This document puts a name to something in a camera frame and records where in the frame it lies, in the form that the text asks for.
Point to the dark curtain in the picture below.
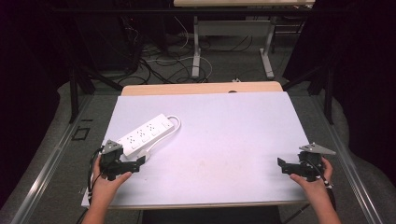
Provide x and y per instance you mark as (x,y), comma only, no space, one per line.
(28,62)
(361,62)

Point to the black floor socket frame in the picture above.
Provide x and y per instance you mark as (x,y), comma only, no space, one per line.
(81,133)

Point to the aluminium floor rail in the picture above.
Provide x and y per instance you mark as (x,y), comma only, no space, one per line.
(351,174)
(43,177)

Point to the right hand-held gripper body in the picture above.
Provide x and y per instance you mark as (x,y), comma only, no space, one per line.
(309,161)

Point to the person's left hand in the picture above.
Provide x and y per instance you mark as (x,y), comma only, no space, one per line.
(104,186)

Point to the wooden table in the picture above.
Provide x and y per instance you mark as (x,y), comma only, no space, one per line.
(186,88)

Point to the black metal stand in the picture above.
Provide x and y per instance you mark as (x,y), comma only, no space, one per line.
(73,99)
(328,96)

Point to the white power strip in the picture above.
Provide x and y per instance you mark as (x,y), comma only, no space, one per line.
(146,135)

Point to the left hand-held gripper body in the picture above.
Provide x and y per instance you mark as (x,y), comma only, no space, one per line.
(112,163)

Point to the background desk with white legs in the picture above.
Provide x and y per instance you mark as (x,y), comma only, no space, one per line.
(232,28)

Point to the person's right hand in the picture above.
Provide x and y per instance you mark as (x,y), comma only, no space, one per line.
(314,188)

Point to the white table mat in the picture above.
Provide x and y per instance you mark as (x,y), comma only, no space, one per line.
(218,140)

